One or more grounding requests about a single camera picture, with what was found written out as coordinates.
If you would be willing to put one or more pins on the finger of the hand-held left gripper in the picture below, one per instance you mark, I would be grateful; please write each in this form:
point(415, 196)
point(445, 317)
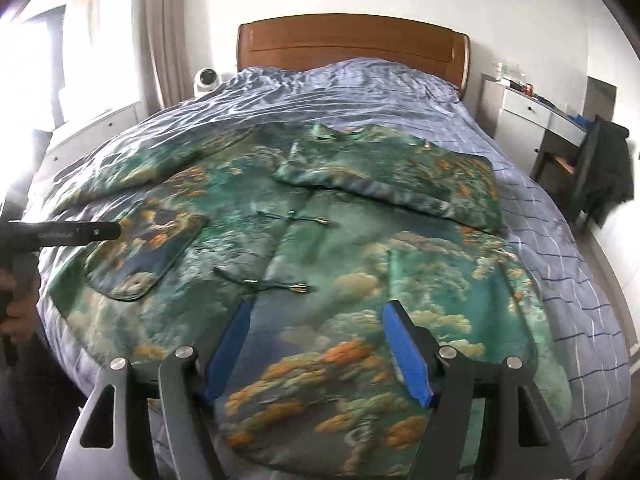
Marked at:
point(75, 232)

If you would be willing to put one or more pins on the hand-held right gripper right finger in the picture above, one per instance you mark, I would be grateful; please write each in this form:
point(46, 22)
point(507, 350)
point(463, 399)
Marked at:
point(407, 355)

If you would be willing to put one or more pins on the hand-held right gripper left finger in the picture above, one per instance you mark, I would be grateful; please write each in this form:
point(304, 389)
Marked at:
point(230, 350)

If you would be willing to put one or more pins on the green patterned jacket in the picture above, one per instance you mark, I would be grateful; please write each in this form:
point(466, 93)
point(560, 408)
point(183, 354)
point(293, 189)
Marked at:
point(325, 240)

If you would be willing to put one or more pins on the person's left hand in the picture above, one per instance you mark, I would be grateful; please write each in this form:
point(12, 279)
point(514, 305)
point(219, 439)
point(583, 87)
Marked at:
point(22, 317)

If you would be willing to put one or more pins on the white low cabinet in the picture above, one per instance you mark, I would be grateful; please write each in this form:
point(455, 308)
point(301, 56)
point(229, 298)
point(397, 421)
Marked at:
point(95, 130)

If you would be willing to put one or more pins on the person's dark clothing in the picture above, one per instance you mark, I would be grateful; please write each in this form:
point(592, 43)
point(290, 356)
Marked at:
point(30, 420)

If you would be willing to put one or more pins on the white round fan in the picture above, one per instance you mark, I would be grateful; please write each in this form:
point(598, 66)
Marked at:
point(206, 80)

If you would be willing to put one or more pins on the white sheer curtain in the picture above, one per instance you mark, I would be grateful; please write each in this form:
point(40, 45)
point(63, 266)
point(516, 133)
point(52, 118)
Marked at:
point(87, 20)

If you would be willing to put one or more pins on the beige curtain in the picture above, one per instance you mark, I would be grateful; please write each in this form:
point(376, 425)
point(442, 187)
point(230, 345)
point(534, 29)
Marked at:
point(170, 35)

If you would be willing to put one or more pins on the wooden chair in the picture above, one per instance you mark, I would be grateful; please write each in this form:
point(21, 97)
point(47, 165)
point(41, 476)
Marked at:
point(560, 160)

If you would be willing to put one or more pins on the dark jacket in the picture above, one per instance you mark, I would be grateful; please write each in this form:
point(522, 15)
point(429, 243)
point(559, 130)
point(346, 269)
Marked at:
point(605, 170)

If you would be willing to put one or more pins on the blue checked duvet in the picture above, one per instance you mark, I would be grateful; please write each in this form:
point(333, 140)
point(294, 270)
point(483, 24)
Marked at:
point(350, 90)

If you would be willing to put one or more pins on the white desk with drawers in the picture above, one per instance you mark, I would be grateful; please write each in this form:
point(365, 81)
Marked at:
point(525, 107)

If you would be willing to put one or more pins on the clear bottle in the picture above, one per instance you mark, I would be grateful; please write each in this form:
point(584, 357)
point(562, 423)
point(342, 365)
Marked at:
point(501, 71)

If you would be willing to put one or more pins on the wooden headboard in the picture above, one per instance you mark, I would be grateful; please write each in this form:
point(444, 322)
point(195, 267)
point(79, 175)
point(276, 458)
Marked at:
point(350, 40)

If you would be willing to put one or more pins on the white wardrobe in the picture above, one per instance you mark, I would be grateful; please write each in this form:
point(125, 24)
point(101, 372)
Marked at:
point(600, 97)

